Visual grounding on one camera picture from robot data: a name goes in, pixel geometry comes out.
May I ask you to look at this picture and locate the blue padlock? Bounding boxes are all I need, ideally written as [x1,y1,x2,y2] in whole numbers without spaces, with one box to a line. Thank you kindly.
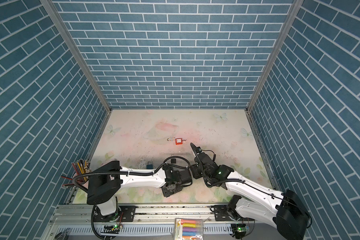
[146,161,154,170]

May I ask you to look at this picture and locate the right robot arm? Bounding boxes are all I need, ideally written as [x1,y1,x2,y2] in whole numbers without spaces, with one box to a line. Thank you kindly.
[190,143,313,240]

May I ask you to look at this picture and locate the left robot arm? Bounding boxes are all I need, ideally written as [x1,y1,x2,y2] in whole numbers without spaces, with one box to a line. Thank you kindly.
[72,156,193,217]

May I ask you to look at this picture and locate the red padlock with key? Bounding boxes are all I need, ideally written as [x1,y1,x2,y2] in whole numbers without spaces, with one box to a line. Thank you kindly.
[167,138,187,145]

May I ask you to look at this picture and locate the highlighter marker pack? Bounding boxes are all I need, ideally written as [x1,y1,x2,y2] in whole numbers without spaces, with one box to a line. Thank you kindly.
[174,218,204,240]

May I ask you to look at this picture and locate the pink pencil cup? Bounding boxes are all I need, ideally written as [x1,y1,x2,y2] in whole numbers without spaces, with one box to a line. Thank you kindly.
[60,159,91,188]

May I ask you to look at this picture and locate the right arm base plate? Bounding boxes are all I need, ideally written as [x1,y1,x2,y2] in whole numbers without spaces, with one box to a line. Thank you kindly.
[210,205,254,222]

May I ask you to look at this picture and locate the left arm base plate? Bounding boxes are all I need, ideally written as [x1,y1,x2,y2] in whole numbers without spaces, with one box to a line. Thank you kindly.
[92,206,137,223]

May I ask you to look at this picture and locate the aluminium rail frame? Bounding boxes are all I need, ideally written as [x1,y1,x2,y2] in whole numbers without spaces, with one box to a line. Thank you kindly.
[41,203,265,240]

